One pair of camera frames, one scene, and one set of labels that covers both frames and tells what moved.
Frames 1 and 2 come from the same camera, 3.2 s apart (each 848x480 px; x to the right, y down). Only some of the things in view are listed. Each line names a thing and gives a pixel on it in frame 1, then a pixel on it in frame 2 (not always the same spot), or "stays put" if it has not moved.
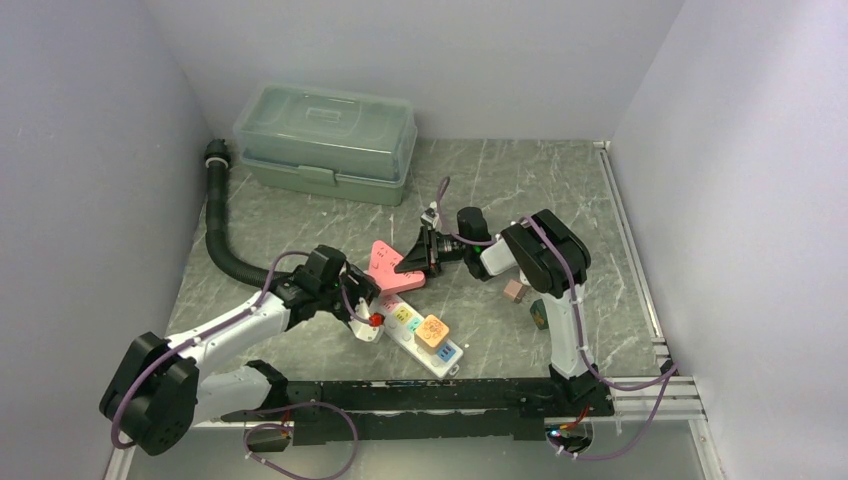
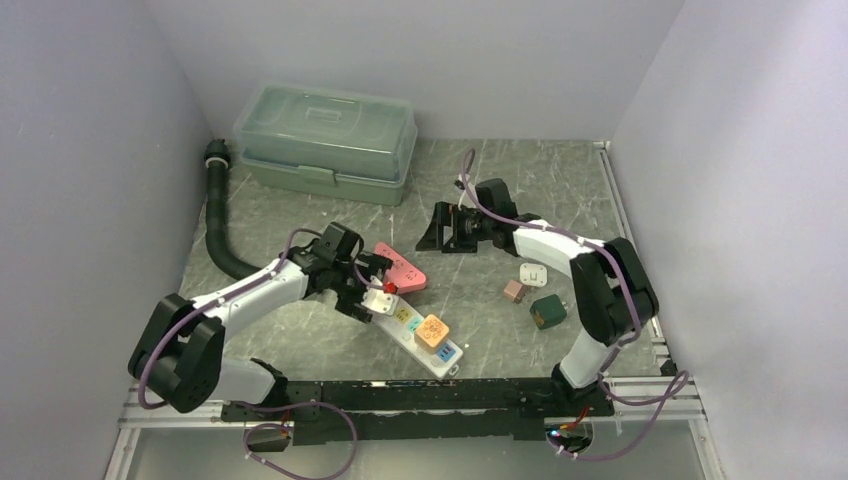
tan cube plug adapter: x=430 y=333 stays put
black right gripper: x=423 y=257 → x=443 y=216
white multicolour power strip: x=402 y=321 stays put
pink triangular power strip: x=382 y=264 stays put
